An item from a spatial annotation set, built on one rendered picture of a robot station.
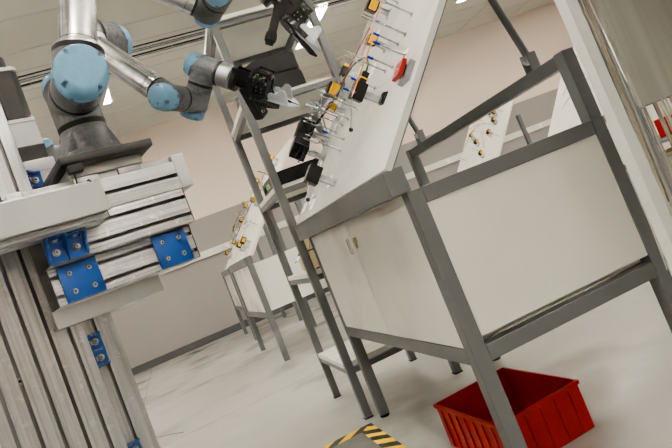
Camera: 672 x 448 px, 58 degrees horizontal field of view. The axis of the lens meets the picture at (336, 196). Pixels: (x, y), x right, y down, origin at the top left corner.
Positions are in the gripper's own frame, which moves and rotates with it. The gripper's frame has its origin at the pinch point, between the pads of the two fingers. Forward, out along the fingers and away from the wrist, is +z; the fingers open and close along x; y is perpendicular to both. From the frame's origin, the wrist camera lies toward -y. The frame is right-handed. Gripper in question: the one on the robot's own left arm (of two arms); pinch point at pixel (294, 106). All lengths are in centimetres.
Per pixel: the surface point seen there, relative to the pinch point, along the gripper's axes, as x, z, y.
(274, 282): 137, -54, -288
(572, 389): -27, 102, -40
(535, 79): 28, 62, 17
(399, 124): -17.2, 33.8, 19.6
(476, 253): -30, 62, 1
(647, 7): 11, 77, 51
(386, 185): -29.7, 36.4, 11.1
